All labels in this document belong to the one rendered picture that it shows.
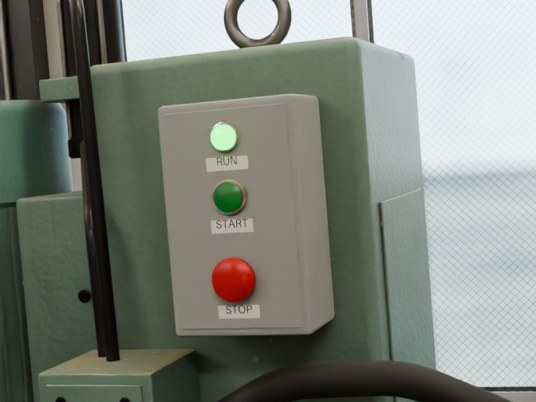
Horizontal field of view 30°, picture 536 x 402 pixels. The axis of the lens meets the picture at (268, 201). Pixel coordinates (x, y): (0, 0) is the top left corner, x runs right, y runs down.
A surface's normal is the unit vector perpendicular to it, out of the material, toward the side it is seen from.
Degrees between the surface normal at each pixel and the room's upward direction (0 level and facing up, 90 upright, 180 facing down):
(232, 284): 90
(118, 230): 90
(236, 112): 90
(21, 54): 90
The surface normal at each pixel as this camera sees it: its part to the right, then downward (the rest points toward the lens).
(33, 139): 0.79, -0.03
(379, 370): -0.29, -0.54
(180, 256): -0.32, 0.07
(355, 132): -0.07, 0.06
